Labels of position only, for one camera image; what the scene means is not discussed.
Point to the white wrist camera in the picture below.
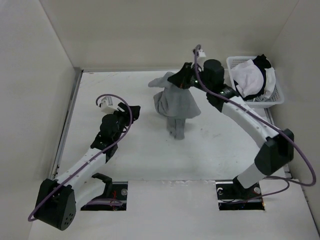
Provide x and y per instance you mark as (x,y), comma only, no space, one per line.
(106,105)
(199,53)

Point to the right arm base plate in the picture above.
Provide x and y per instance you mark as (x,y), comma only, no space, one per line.
(231,199)

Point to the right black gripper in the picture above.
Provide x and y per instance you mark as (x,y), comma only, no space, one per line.
(180,79)

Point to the black tank top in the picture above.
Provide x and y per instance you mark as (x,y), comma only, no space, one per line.
(261,62)

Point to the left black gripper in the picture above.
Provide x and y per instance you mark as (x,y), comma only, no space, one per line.
(123,113)

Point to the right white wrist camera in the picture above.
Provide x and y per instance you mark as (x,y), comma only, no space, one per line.
(199,53)

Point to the white tank top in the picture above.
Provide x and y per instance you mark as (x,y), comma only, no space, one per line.
(248,78)

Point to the metal table edge rail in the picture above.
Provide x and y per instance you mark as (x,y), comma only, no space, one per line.
(56,162)

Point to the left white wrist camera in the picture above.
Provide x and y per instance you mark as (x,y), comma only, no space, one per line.
(106,105)

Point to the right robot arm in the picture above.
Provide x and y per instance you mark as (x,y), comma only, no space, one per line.
(276,146)

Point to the white plastic basket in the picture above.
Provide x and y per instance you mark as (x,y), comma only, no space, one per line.
(277,96)

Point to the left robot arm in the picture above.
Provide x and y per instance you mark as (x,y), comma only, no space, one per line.
(83,187)

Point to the grey tank top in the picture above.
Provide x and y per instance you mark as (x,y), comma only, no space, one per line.
(174,103)

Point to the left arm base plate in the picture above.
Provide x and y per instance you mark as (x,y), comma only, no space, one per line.
(112,200)

